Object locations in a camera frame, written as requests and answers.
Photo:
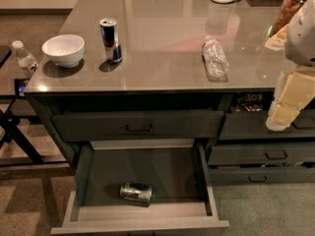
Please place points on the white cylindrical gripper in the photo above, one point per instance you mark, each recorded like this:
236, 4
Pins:
301, 38

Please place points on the green soda can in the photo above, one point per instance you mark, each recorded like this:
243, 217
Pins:
138, 192

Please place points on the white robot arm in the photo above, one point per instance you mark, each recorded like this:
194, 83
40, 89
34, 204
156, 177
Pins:
299, 42

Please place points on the snack bags in drawer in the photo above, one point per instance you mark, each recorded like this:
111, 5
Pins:
249, 101

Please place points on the middle right drawer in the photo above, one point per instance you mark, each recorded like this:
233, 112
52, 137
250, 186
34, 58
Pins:
237, 154

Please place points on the top right drawer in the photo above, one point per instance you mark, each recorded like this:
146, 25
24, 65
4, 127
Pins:
252, 125

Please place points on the clear plastic bottle on counter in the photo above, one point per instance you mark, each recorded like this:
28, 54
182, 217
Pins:
215, 61

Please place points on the bottom right drawer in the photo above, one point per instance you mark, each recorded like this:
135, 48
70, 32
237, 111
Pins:
262, 175

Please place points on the top left drawer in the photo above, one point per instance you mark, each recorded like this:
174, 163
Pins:
129, 125

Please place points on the open middle drawer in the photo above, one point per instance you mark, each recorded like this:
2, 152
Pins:
182, 202

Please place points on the grey kitchen counter cabinet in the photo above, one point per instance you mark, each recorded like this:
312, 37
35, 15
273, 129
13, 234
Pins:
162, 67

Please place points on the blue silver energy drink can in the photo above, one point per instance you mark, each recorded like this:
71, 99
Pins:
110, 39

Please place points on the clear jar of snacks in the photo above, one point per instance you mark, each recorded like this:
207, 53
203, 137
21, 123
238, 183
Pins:
287, 11

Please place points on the white ceramic bowl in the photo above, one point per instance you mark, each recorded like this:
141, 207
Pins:
66, 50

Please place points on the small bottle with white cap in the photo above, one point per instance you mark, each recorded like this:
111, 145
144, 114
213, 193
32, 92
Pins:
25, 59

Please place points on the dark side table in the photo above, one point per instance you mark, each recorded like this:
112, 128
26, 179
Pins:
18, 108

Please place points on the smartphone on side table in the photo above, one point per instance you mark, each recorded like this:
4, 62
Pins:
20, 85

